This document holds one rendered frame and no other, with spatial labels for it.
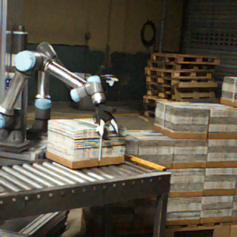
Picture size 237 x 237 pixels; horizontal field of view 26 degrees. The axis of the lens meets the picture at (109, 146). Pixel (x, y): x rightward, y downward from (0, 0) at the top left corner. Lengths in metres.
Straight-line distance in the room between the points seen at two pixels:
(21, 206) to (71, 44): 8.91
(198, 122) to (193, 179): 0.44
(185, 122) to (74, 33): 7.55
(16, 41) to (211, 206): 1.95
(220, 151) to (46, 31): 7.28
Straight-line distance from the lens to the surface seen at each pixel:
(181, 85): 9.98
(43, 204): 2.50
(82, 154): 2.90
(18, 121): 3.38
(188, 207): 4.08
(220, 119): 4.03
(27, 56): 3.11
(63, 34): 11.08
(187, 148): 3.94
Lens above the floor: 1.53
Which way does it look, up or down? 12 degrees down
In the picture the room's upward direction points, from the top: 4 degrees clockwise
